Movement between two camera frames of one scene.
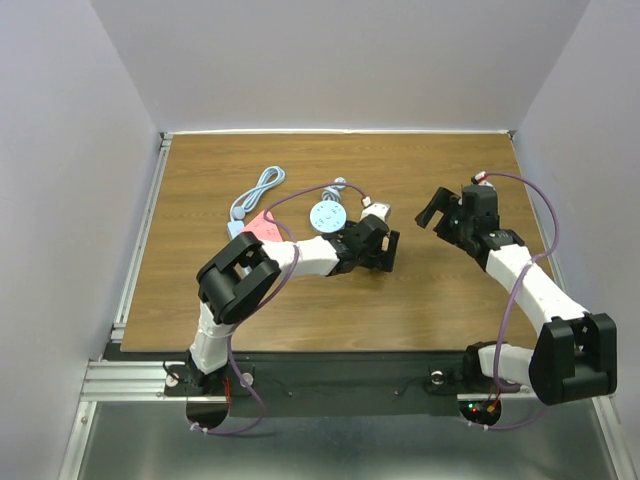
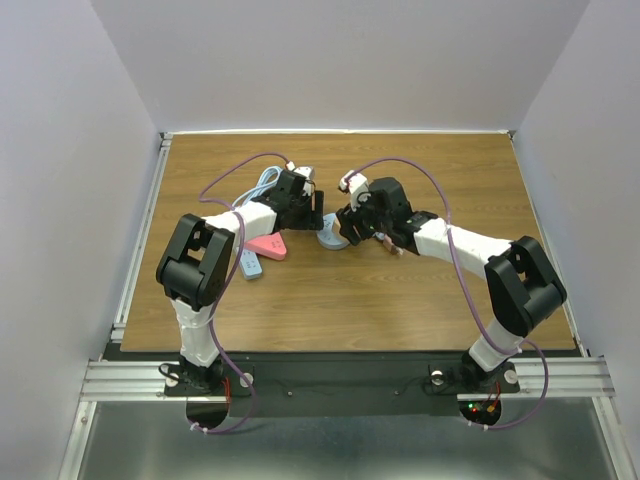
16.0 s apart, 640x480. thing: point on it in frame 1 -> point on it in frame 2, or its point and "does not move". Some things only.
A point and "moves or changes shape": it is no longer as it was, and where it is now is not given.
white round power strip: [327, 216] moves or changes shape
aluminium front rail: [140, 381] does not move
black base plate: [329, 383] does not move
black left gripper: [380, 260] -> [312, 220]
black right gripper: [442, 200] -> [348, 222]
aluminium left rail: [117, 332] does not move
